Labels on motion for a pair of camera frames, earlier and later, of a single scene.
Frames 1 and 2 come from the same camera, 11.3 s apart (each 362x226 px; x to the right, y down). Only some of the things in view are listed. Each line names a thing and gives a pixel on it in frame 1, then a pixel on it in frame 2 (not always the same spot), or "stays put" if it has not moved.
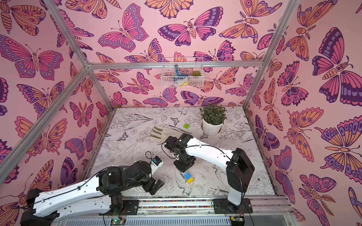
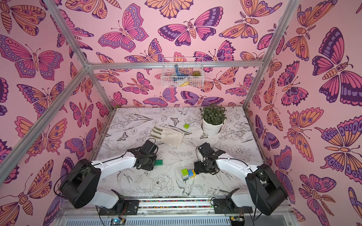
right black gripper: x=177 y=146 → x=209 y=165
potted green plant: x=213 y=117 stays put
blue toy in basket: x=177 y=73 stays put
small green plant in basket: x=196 y=73 stays put
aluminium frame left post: x=88 y=67 stays put
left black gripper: x=150 y=188 → x=149 y=168
